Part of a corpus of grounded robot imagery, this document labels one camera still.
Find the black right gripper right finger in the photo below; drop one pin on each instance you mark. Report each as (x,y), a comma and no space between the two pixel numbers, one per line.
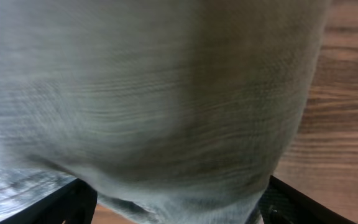
(282,204)

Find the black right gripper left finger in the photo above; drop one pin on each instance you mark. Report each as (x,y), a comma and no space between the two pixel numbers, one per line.
(74,203)

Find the light blue denim shorts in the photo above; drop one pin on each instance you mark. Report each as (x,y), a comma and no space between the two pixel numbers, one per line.
(174,111)

